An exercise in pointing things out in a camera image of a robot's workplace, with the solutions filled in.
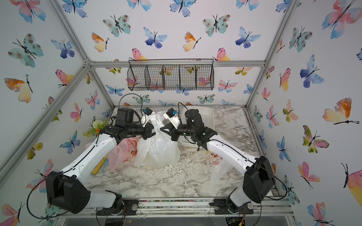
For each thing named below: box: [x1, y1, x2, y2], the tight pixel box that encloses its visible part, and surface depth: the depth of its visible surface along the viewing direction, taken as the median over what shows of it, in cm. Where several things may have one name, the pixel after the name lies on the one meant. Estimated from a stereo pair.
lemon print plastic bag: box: [134, 111, 181, 169], surface depth 71 cm
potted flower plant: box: [82, 117, 110, 138], surface depth 91 cm
